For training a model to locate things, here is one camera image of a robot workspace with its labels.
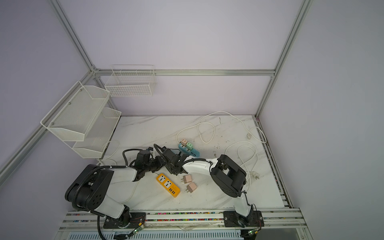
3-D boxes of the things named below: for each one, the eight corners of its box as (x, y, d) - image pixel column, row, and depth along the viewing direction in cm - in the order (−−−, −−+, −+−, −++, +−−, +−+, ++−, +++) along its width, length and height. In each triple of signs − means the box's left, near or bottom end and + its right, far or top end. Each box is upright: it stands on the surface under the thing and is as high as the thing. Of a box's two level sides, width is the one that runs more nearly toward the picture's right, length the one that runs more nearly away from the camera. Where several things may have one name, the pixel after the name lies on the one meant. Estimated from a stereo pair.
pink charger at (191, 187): (189, 194, 83) (189, 193, 81) (185, 189, 85) (184, 188, 83) (197, 187, 86) (197, 186, 84) (193, 182, 88) (193, 181, 86)
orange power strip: (155, 179, 89) (154, 177, 87) (161, 173, 92) (160, 171, 89) (175, 198, 82) (174, 197, 80) (181, 191, 85) (181, 190, 82)
